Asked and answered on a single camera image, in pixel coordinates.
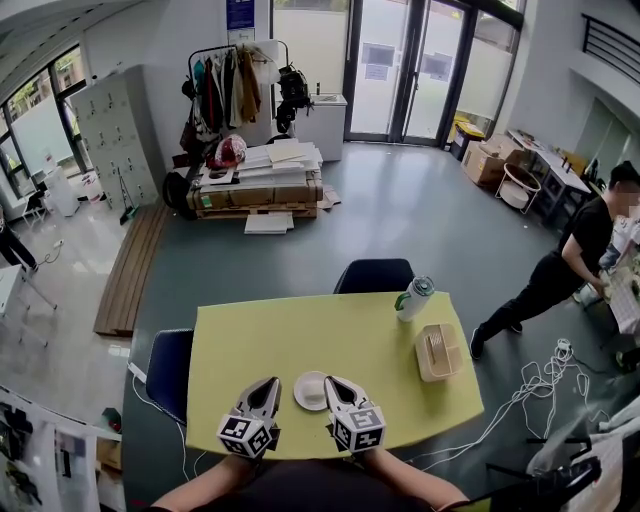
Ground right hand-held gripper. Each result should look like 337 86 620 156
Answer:
323 375 388 456

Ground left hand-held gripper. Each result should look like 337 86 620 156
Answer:
215 377 283 459

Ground white round object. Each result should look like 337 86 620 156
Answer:
299 376 327 406

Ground white round plate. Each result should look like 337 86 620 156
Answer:
292 370 335 413

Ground person's right forearm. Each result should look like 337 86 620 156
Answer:
358 446 472 507

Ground person's left forearm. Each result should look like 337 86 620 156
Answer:
148 449 262 512

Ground dark blue chair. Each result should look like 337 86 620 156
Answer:
332 257 417 297
144 327 196 427

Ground beige tissue box organizer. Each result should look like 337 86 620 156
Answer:
413 322 468 384

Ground person's body in dark clothing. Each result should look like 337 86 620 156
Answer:
143 458 477 512

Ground small cardboard box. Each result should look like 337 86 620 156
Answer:
96 436 125 472

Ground white flat board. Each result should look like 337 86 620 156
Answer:
243 211 296 237

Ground brown wooden slat panel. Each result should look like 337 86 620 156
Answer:
93 204 175 338

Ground wooden pallet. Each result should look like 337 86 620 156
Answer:
194 204 322 222

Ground long cardboard box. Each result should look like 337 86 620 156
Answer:
185 181 325 212

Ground white shelf unit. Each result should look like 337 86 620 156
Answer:
0 383 125 512

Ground black bag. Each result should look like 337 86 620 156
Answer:
161 169 200 222

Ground green broom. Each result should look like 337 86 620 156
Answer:
116 166 140 227

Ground stack of white boards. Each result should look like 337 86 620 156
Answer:
199 139 325 190

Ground red helmet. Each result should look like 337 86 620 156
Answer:
206 133 248 170

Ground white chest freezer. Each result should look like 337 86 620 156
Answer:
294 91 349 165

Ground small white desk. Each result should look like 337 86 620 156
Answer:
0 263 60 347

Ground round white side table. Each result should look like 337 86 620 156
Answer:
495 161 544 216

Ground open cardboard box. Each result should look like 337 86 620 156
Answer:
460 134 527 190

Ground yellow bin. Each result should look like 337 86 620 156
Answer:
446 113 486 162

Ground white floor appliance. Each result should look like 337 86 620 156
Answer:
41 164 82 220

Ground long white desk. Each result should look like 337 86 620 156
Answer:
506 128 595 227

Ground grey locker cabinet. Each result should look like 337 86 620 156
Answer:
69 64 162 212

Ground black backpack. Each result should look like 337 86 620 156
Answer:
273 64 315 135

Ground black clothes rack with clothes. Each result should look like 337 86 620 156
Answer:
180 39 291 152

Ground glass double doors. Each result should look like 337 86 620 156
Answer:
343 0 517 147

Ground large side window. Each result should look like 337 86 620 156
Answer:
0 43 95 202

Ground black railing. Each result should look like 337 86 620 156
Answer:
580 11 640 87

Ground thin white cable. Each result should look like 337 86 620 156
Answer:
130 372 207 485

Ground white bottle with green handle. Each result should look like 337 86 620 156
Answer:
395 275 436 324

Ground long tangled white cable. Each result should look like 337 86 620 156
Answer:
398 338 615 475

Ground black frame chair with cloth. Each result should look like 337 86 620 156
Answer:
486 398 640 512

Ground blue wall poster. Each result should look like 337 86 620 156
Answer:
225 0 257 31

